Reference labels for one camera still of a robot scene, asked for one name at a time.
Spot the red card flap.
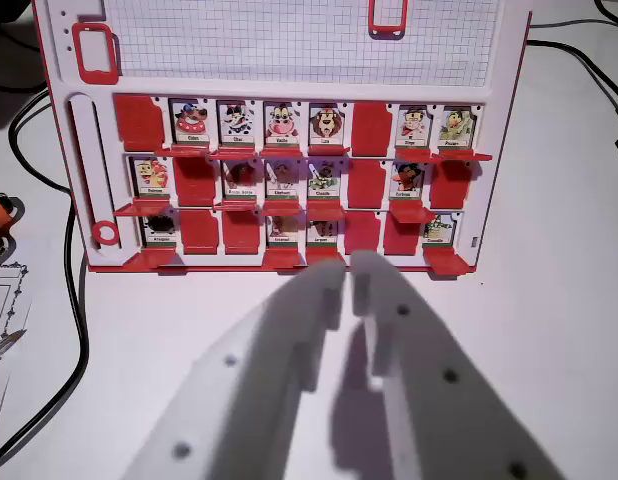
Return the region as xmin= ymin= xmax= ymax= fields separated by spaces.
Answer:
xmin=386 ymin=150 xmax=437 ymax=165

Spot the white paper sheet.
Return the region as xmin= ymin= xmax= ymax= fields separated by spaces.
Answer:
xmin=0 ymin=263 xmax=32 ymax=444

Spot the red and white game board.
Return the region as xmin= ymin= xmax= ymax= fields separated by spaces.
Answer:
xmin=31 ymin=0 xmax=534 ymax=279

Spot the black cable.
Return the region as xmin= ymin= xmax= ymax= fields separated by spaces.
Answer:
xmin=592 ymin=0 xmax=618 ymax=31
xmin=527 ymin=17 xmax=618 ymax=30
xmin=526 ymin=38 xmax=618 ymax=132
xmin=0 ymin=90 xmax=91 ymax=469

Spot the orange and black object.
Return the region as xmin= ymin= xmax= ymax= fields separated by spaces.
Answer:
xmin=0 ymin=191 xmax=26 ymax=243

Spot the metal-tipped pen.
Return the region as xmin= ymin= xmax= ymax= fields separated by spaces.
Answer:
xmin=0 ymin=328 xmax=28 ymax=360

